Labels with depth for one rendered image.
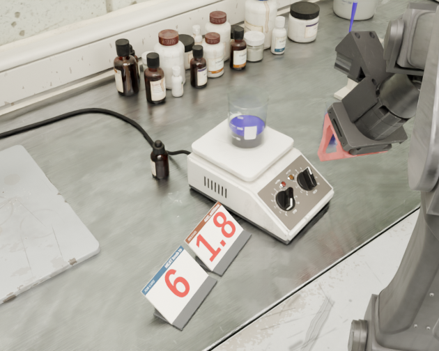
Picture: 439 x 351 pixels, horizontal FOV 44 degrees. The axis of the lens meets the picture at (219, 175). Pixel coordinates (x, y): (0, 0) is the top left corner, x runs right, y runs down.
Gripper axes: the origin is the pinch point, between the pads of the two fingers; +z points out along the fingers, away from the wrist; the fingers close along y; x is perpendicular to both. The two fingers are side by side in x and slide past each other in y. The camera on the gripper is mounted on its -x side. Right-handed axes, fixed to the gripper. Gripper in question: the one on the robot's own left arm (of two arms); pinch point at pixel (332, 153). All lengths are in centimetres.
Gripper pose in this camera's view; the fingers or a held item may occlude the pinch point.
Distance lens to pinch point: 80.4
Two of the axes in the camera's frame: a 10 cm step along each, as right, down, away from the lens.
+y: -8.8, 1.3, -4.7
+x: 3.0, 9.0, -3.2
